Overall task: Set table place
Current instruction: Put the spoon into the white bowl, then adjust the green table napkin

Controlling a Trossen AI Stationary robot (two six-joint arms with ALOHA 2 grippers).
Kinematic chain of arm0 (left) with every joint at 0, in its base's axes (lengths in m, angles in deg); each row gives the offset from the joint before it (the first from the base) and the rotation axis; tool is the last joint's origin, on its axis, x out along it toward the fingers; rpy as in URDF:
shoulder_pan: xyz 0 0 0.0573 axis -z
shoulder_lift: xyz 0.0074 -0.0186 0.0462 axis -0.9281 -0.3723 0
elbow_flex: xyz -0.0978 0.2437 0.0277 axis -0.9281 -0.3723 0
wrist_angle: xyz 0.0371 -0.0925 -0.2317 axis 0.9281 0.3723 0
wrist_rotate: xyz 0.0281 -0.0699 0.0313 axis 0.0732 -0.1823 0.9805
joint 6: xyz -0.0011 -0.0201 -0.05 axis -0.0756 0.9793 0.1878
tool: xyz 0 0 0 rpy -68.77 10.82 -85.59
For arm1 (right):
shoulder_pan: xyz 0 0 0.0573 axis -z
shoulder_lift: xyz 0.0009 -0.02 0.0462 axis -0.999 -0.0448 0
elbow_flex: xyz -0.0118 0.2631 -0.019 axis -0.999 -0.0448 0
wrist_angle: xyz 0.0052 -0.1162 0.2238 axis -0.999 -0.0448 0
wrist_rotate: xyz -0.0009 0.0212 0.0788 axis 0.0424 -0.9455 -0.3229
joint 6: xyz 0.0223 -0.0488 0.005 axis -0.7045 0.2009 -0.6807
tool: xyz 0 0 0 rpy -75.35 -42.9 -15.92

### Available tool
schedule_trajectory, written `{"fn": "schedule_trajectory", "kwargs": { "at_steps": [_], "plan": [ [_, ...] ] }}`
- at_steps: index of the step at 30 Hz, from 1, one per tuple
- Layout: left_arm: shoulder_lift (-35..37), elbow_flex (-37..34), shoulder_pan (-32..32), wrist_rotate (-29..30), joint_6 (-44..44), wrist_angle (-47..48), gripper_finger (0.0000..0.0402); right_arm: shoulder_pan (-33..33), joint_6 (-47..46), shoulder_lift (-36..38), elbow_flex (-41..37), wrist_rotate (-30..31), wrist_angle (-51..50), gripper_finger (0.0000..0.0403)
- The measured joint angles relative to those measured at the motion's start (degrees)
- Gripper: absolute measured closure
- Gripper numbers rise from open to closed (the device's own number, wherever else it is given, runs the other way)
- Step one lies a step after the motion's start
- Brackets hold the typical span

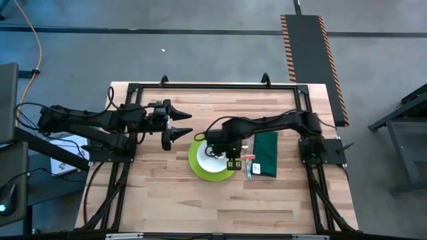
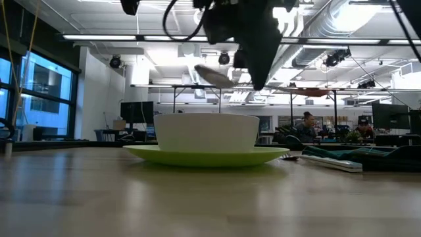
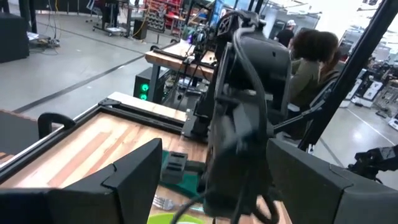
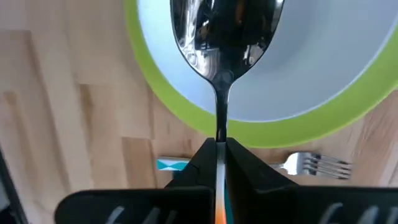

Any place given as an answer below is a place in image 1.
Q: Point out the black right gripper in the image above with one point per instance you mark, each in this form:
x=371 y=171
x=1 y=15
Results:
x=221 y=140

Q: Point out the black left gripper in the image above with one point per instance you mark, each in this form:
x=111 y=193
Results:
x=155 y=118

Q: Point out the white bowl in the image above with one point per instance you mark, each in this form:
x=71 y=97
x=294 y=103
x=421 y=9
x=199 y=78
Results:
x=208 y=165

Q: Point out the lime green plate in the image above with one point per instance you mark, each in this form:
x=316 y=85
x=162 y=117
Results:
x=200 y=168

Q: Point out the dark green napkin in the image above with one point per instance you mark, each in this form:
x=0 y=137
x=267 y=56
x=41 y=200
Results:
x=267 y=150

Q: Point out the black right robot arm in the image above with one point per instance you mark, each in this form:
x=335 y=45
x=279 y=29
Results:
x=273 y=123

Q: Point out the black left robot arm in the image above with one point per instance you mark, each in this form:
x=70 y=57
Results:
x=83 y=121

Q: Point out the black floor tape strip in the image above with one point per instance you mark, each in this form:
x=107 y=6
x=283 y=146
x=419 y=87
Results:
x=166 y=31

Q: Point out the white printed box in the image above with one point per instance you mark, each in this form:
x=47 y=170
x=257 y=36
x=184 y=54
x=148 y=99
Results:
x=65 y=165

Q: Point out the black ramp with orange-striped edges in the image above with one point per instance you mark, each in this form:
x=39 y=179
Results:
x=308 y=66

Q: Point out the black diagonal support beam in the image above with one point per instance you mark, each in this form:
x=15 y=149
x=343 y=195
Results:
x=43 y=146

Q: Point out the dark grey desk panel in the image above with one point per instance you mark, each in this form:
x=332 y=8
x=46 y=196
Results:
x=18 y=166

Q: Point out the black metal side table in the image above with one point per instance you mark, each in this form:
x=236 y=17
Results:
x=407 y=133

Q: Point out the black computer mouse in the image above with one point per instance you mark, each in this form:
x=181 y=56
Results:
x=6 y=200

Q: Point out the black frame clamp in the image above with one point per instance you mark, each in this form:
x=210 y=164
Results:
x=164 y=80
x=266 y=79

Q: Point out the black aluminium table frame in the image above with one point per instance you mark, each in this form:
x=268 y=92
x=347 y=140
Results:
x=233 y=86

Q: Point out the silver metal bracket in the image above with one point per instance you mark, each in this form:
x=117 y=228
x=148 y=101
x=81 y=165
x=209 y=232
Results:
x=124 y=236
x=310 y=237

